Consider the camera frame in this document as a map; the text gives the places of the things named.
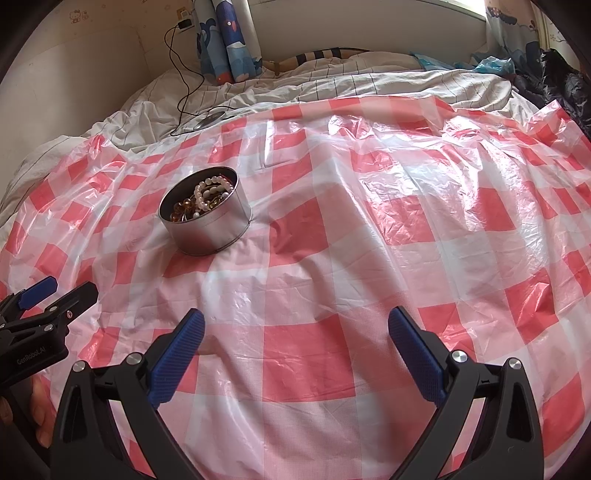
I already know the jewelry pile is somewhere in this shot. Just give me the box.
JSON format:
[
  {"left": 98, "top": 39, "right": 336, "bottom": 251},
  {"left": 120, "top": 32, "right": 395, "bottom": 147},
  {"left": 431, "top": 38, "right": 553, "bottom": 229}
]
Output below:
[{"left": 166, "top": 174, "right": 235, "bottom": 223}]

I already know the person left hand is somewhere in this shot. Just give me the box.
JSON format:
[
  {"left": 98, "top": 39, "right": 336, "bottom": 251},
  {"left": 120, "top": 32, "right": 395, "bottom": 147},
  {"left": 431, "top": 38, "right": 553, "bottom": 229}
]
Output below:
[{"left": 25, "top": 375, "right": 56, "bottom": 448}]

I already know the round silver metal tin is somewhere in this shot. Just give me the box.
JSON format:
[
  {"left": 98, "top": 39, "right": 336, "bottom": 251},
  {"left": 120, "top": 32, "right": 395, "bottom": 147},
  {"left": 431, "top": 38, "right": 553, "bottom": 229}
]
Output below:
[{"left": 158, "top": 166, "right": 252, "bottom": 256}]

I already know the white headboard panel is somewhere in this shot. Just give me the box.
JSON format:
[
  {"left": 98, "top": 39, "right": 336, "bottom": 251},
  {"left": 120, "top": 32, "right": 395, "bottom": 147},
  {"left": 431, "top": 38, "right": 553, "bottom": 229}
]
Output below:
[{"left": 1, "top": 27, "right": 150, "bottom": 191}]

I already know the red white checkered plastic sheet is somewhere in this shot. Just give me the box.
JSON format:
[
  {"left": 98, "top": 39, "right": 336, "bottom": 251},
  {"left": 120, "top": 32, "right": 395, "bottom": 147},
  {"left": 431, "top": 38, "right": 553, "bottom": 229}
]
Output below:
[{"left": 1, "top": 96, "right": 590, "bottom": 479}]

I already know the white striped duvet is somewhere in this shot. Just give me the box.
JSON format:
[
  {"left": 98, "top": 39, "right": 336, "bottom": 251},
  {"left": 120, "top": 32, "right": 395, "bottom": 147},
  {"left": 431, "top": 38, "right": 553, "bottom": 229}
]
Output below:
[{"left": 1, "top": 52, "right": 539, "bottom": 236}]

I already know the round grey charger pad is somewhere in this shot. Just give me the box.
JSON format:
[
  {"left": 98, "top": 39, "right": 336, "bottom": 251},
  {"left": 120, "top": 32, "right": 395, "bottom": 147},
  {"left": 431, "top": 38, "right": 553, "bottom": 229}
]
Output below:
[{"left": 194, "top": 111, "right": 225, "bottom": 130}]

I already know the blue cartoon curtain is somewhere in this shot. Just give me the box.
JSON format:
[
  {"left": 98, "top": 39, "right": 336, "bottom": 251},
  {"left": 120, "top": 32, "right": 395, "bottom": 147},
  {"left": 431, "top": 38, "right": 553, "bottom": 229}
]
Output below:
[{"left": 192, "top": 0, "right": 263, "bottom": 85}]

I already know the striped pillow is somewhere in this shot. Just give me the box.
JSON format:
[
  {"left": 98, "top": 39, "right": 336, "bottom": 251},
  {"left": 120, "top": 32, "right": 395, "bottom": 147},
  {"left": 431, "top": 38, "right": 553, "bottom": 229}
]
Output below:
[{"left": 263, "top": 47, "right": 367, "bottom": 76}]

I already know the black jacket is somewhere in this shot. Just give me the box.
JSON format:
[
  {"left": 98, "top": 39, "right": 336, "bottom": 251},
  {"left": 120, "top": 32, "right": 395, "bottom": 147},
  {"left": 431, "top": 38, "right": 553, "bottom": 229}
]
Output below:
[{"left": 513, "top": 49, "right": 590, "bottom": 138}]

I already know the blue plastic bag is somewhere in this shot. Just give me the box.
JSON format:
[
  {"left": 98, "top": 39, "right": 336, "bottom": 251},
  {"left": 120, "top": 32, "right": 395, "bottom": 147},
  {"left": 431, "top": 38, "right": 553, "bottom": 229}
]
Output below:
[{"left": 412, "top": 53, "right": 516, "bottom": 77}]

